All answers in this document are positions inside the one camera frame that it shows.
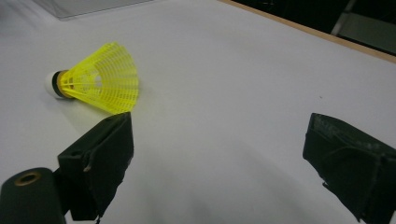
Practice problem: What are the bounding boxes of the white metal stand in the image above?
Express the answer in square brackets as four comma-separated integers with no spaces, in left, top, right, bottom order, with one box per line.
[330,0,396,55]

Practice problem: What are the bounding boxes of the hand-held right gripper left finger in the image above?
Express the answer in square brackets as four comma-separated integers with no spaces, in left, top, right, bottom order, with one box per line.
[56,111,135,222]

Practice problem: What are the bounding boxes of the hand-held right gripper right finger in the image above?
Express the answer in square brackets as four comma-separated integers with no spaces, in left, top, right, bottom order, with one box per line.
[302,112,396,224]

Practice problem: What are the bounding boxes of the yellow plastic shuttlecock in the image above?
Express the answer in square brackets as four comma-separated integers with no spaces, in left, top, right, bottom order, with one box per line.
[44,41,140,116]

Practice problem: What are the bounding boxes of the clear plastic container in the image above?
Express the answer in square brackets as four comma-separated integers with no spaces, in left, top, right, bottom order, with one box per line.
[32,0,153,21]

